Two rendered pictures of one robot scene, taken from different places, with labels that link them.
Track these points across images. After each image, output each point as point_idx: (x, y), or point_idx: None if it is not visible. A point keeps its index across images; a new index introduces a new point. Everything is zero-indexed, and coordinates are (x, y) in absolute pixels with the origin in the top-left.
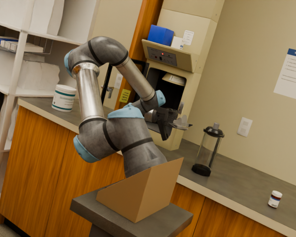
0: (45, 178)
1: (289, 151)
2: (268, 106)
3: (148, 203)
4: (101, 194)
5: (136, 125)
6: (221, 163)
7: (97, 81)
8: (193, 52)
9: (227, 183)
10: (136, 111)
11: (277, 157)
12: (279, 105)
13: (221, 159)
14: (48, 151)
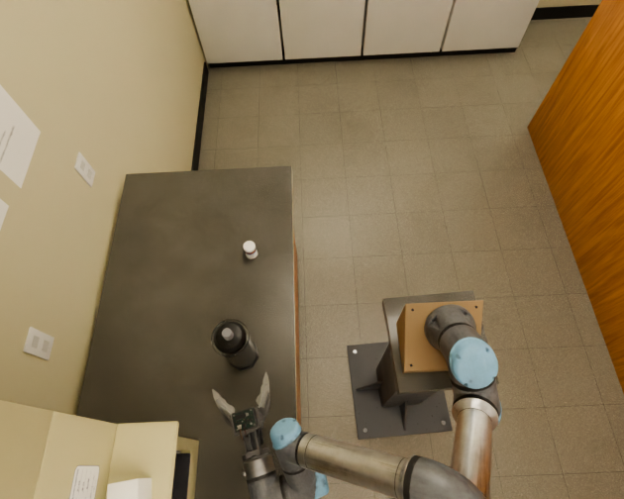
0: None
1: (70, 257)
2: (9, 292)
3: None
4: None
5: (478, 336)
6: (150, 357)
7: (461, 467)
8: (112, 446)
9: (240, 315)
10: (476, 343)
11: (76, 278)
12: (8, 265)
13: (118, 370)
14: None
